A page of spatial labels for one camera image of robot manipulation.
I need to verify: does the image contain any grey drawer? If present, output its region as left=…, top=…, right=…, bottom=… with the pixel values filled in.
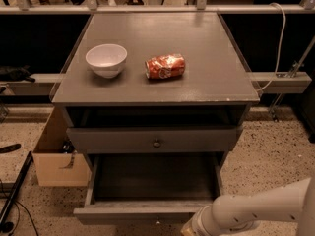
left=67, top=127, right=242, bottom=154
left=74, top=153, right=221, bottom=225

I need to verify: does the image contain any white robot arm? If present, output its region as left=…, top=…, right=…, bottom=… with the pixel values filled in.
left=181, top=177, right=315, bottom=236

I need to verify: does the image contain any grey top drawer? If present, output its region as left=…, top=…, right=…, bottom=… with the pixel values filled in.
left=67, top=127, right=242, bottom=154

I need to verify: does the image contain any grey wooden drawer cabinet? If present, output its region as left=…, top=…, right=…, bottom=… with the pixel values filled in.
left=51, top=11, right=261, bottom=169

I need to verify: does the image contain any cardboard box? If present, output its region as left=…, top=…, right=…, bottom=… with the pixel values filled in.
left=32, top=108, right=91, bottom=187

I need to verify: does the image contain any crushed orange soda can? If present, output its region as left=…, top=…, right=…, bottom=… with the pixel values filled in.
left=145, top=54, right=186, bottom=80

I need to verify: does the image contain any black pole on floor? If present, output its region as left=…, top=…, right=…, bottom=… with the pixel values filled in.
left=0, top=152, right=32, bottom=232

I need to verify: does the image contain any white ceramic bowl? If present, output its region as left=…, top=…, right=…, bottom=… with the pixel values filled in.
left=86, top=44, right=127, bottom=79

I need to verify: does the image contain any black object on ledge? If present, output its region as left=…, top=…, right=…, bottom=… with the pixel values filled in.
left=0, top=65, right=35, bottom=83

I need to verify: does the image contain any white cable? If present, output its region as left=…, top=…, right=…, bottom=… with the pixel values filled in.
left=255, top=2, right=287, bottom=93

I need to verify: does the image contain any metal railing frame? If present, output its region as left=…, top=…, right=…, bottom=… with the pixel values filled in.
left=0, top=0, right=315, bottom=14

